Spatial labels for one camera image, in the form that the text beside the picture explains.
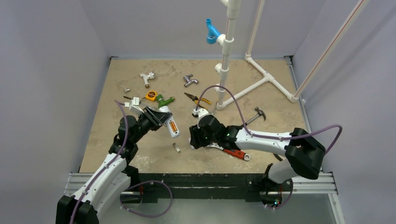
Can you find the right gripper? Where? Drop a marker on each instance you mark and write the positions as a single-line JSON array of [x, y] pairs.
[[194, 139]]

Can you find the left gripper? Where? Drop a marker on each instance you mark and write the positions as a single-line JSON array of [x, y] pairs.
[[156, 118]]

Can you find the white remote control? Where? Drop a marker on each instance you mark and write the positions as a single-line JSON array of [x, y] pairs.
[[167, 123]]

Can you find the orange battery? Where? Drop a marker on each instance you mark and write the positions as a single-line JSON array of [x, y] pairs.
[[173, 126]]

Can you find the white battery cover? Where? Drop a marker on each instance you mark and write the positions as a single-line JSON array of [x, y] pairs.
[[190, 144]]

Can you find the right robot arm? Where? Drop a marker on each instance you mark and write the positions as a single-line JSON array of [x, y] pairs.
[[303, 153]]

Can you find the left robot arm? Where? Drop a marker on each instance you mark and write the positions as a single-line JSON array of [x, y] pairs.
[[88, 204]]

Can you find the green plastic faucet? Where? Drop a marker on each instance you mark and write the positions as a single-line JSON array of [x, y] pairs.
[[163, 102]]

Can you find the yellow tape measure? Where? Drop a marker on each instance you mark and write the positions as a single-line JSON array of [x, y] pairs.
[[151, 96]]

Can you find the red adjustable wrench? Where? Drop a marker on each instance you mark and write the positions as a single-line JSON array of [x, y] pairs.
[[235, 153]]

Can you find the silver sfp module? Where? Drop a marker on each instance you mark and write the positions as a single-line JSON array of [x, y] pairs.
[[176, 147]]

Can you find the yellow long nose pliers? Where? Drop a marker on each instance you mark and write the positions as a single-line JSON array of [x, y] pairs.
[[195, 99]]

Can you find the chrome metal faucet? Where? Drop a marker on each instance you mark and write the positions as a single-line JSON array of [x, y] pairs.
[[188, 80]]

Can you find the blue pipe valve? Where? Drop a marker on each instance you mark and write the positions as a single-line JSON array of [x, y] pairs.
[[213, 33]]

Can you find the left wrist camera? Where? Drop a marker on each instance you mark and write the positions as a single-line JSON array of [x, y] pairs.
[[134, 106]]

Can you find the black handled hammer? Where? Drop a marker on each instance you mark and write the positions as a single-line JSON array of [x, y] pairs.
[[260, 113]]

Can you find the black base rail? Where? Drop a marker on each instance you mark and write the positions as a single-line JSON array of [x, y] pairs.
[[251, 187]]

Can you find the orange handled cutting pliers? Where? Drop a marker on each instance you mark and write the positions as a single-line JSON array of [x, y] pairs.
[[278, 157]]

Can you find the white pvc pipe frame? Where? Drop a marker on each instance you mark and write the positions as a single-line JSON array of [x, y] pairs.
[[226, 41]]

